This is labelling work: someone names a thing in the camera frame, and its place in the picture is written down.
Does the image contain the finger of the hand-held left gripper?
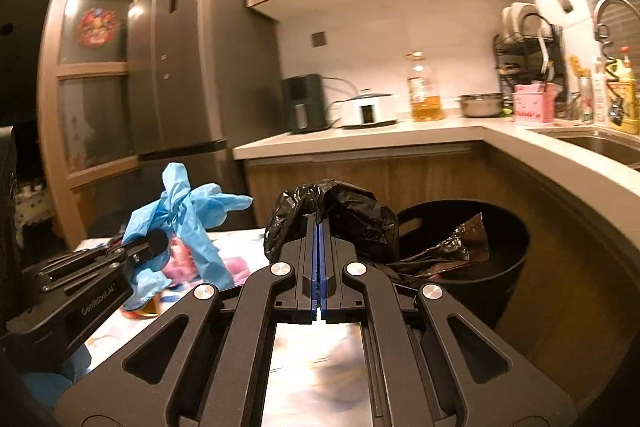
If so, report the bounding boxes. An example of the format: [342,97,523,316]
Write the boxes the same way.
[22,229,172,290]

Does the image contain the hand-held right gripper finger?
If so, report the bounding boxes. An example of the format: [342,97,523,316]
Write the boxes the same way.
[320,212,578,427]
[54,212,321,427]

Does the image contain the black plastic bag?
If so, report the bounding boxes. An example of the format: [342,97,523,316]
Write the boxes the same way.
[263,179,399,279]

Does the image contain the blue disposable glove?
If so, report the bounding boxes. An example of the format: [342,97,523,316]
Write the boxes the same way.
[121,163,253,310]

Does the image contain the black round trash bin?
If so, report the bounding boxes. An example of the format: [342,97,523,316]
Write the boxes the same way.
[395,199,531,333]

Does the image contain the person's left hand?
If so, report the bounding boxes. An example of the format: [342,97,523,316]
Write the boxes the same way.
[22,341,94,409]

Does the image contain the kitchen counter wooden cabinets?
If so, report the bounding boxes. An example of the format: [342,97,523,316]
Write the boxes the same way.
[232,117,640,408]

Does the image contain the shiny foil wrapper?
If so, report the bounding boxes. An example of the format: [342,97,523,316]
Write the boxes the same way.
[390,214,493,280]

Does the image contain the wooden frosted glass door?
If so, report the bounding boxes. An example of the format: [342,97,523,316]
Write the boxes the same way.
[37,0,161,248]

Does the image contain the white rice cooker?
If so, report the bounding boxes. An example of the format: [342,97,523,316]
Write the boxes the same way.
[340,92,398,129]

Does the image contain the black air fryer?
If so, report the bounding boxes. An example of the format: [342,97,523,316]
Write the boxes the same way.
[281,73,328,134]

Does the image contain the grey refrigerator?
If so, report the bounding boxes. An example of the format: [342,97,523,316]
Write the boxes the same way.
[126,0,281,228]

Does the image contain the cooking oil bottle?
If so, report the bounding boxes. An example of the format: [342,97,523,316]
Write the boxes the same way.
[406,52,445,122]

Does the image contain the red door decoration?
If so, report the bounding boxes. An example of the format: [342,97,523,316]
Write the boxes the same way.
[77,7,123,46]

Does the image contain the steel bowl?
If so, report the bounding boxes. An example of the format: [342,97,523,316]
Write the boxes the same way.
[457,93,506,118]

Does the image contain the pink box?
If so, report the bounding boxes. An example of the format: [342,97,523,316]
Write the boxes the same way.
[512,83,557,126]

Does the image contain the black dish rack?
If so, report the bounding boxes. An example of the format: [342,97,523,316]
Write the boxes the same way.
[492,14,567,108]

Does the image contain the steel sink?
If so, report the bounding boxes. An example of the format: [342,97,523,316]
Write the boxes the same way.
[530,127,640,170]

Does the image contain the red and white can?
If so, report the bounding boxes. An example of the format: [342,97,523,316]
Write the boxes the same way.
[577,77,594,122]

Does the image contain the white ladle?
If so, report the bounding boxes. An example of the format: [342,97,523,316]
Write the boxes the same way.
[537,27,554,78]

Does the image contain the white plates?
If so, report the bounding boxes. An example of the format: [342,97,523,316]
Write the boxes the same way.
[501,2,540,44]

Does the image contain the white bottle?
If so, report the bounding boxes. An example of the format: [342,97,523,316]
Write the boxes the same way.
[592,56,610,128]

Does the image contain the yellow bottle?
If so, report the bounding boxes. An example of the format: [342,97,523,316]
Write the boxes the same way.
[607,47,640,135]

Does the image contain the chrome faucet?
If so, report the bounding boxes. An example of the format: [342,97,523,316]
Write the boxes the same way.
[592,0,640,58]

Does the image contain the black power cable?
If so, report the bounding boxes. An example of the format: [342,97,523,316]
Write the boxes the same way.
[322,77,358,96]

